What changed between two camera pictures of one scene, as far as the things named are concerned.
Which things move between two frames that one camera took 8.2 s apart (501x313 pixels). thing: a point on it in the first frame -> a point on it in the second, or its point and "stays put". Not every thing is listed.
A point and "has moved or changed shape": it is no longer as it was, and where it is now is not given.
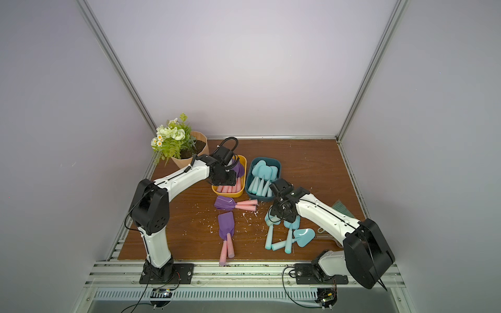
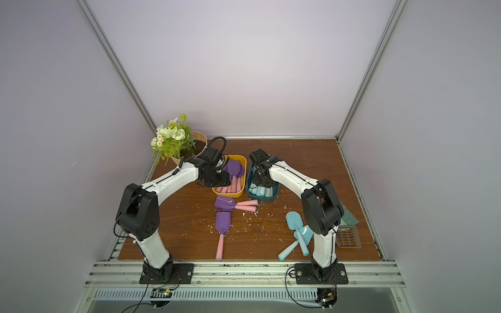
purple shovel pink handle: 229,189 stays put
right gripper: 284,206 -> 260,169
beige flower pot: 197,145 stays put
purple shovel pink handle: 239,170 -> 222,223
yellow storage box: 237,194 stays put
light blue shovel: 291,226 has moved or changed shape
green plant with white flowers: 174,141 stays put
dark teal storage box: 252,197 stays put
